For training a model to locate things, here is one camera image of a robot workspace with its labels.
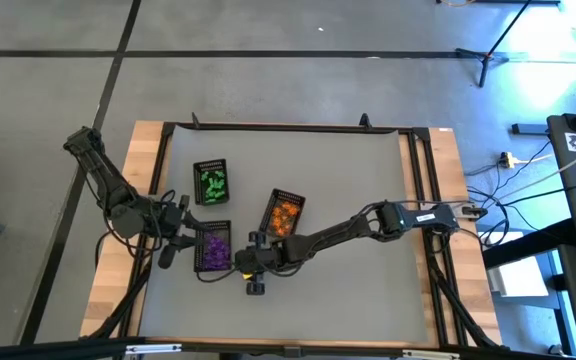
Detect black plastic slotted basket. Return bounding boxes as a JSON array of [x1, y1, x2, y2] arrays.
[[258, 188, 307, 239], [193, 220, 233, 274], [192, 159, 230, 206]]

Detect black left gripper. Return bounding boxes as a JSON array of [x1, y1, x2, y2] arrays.
[[153, 194, 207, 270]]

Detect black desk leg bar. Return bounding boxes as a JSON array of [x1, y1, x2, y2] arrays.
[[482, 218, 576, 270]]

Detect black tripod stand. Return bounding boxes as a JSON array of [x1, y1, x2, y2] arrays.
[[455, 0, 534, 89]]

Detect white box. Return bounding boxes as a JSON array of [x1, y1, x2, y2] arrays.
[[487, 259, 552, 297]]

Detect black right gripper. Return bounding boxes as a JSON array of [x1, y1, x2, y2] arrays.
[[235, 230, 292, 297]]

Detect silver metal bracket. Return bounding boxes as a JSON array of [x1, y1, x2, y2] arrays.
[[401, 349, 462, 360], [125, 343, 183, 356]]

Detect black metal table frame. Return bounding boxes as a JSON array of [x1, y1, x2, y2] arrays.
[[80, 112, 504, 351]]

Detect black rig beam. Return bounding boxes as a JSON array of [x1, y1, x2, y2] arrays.
[[0, 337, 576, 360]]

